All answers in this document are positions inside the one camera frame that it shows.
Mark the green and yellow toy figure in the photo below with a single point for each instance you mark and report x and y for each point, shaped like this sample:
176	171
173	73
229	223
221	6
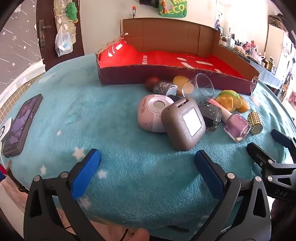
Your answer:
227	99

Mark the table with blue cloth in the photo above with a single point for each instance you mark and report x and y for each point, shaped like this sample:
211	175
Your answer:
270	78

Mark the clear plastic cup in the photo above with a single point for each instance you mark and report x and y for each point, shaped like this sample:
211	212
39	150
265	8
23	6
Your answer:
204	85

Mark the glitter nail polish bottle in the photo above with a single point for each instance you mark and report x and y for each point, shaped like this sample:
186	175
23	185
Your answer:
161	87

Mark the green tote bag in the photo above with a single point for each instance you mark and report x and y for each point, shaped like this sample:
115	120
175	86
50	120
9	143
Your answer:
172	10

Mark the hanging plastic bag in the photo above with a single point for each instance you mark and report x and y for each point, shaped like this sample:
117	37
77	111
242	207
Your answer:
63	44

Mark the brown door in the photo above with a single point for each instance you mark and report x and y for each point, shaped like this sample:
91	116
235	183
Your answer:
46	58

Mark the black nail polish bottle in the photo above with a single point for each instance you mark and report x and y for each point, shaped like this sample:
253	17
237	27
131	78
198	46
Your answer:
210	113

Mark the white cabinet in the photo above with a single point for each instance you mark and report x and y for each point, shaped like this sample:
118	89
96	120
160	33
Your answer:
275	41

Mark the cardboard box with red lining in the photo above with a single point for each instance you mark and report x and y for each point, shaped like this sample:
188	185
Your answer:
161	60

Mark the dark starry curtain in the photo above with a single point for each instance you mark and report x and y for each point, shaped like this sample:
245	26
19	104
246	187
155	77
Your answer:
18	41

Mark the clutter of bottles and jars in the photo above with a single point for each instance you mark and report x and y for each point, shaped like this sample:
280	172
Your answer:
245	49

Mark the green plush toy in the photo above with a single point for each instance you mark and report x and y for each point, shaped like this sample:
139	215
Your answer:
71	11

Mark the gold studded cylinder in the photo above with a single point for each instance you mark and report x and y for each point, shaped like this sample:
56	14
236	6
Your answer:
255	122

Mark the amber hollow jar cap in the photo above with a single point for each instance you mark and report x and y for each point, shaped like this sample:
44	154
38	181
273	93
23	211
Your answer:
180	80

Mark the pale pink round case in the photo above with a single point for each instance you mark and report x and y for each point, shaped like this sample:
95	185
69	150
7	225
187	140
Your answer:
148	115

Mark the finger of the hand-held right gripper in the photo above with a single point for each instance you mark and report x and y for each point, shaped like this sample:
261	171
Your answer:
281	138
256	150

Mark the person's leg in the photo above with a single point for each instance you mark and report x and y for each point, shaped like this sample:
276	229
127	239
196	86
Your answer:
136	234

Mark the grey earbud case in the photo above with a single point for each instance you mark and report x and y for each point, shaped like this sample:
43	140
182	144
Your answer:
175	125

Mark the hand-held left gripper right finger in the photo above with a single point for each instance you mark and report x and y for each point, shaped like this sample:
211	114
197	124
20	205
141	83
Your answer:
208	169

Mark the clear hanging organizer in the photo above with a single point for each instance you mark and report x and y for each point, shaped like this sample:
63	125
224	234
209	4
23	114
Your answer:
57	14

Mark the pink nail polish bottle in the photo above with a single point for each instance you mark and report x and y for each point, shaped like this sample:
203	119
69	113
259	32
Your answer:
237	126

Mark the pink cloth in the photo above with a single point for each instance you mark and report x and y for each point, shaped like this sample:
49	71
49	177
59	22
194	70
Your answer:
290	99

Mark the black bag on wall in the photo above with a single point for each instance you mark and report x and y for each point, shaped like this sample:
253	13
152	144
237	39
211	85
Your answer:
148	2

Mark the smartphone in dark case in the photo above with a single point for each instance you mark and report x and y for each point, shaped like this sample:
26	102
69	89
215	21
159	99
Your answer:
20	125

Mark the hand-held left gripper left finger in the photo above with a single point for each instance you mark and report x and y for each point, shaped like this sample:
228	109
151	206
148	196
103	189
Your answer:
86	169

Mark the dark patterned bag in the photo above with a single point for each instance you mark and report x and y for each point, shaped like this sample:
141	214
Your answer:
277	20

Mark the small white box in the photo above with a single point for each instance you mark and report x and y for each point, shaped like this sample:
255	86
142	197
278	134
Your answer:
5	125

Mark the grey marker with red tip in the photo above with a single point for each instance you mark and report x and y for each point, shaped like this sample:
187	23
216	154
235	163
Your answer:
133	11

